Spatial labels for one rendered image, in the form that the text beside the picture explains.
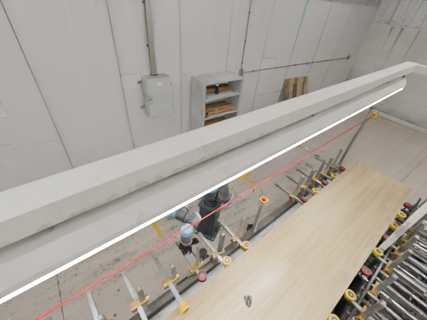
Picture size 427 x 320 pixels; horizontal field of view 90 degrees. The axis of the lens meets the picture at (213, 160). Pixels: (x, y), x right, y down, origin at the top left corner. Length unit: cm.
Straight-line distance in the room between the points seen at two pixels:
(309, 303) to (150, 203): 180
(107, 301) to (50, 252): 256
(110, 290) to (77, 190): 267
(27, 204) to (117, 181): 13
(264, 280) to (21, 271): 179
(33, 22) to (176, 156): 304
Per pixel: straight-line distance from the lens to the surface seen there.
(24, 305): 337
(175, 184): 51
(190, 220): 170
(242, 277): 204
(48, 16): 339
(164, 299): 216
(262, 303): 200
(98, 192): 44
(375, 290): 257
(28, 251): 49
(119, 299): 300
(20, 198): 46
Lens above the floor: 274
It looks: 38 degrees down
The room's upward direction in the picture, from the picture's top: 6 degrees clockwise
